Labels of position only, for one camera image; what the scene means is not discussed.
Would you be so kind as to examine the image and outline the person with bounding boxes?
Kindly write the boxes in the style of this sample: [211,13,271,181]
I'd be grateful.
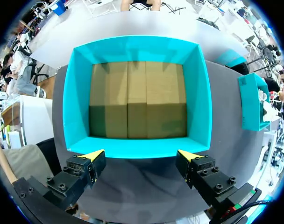
[12,45,44,97]

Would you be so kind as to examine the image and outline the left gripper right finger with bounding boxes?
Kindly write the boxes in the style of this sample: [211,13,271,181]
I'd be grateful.
[175,150,238,207]

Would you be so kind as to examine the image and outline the teal box lid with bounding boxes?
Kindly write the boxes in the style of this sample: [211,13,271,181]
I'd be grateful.
[213,49,248,69]

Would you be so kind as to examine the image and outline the white shoe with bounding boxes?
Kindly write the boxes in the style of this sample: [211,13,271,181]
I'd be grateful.
[258,89,277,122]

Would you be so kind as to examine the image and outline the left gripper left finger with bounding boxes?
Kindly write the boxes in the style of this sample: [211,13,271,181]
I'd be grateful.
[43,149,107,210]

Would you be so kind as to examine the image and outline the large open teal box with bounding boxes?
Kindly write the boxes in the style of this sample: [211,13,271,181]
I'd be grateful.
[62,35,213,160]

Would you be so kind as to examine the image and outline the person's legs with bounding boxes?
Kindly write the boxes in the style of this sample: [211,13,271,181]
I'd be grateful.
[120,0,162,12]

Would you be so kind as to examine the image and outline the small teal box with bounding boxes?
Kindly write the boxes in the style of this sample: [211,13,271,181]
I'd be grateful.
[237,72,271,132]

